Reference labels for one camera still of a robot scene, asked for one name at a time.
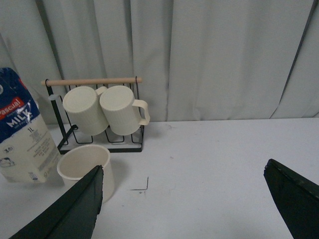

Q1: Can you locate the cream smiley mug black handle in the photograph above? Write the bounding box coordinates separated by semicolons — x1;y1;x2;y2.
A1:
57;144;115;203

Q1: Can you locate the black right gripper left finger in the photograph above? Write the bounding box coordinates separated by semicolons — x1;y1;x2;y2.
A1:
11;165;104;239

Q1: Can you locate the black wire mug rack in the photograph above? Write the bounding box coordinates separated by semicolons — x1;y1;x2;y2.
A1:
41;76;144;155

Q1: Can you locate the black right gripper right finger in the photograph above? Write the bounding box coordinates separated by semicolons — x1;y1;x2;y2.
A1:
264;159;319;239

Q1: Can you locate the cream ribbed mug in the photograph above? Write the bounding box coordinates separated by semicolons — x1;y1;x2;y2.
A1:
62;86;109;136
100;85;150;136

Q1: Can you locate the right cream ribbed mug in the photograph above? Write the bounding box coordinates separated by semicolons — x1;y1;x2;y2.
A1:
100;85;150;136

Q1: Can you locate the blue white milk carton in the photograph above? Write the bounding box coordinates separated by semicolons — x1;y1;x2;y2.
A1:
0;68;60;183

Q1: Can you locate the left cream ribbed mug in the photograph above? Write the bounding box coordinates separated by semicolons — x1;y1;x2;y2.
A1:
62;86;109;136

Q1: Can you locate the grey curtain backdrop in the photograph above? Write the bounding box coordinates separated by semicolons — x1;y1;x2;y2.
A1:
0;0;319;124

